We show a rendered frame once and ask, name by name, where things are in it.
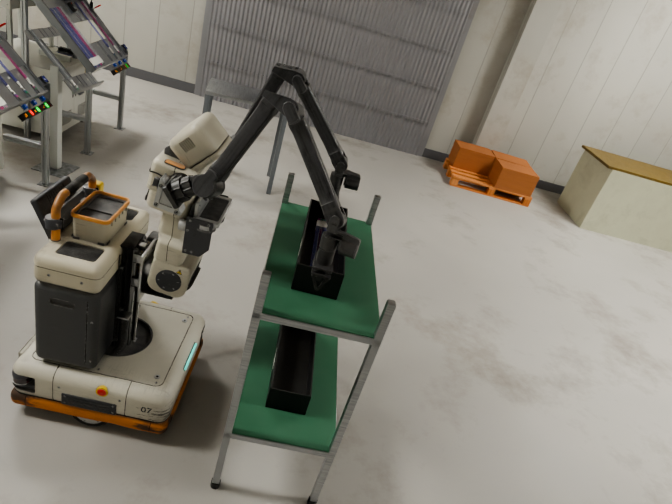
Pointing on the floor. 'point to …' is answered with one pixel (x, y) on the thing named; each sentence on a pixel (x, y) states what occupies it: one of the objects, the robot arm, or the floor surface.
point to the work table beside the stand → (249, 104)
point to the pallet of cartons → (490, 172)
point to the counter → (620, 198)
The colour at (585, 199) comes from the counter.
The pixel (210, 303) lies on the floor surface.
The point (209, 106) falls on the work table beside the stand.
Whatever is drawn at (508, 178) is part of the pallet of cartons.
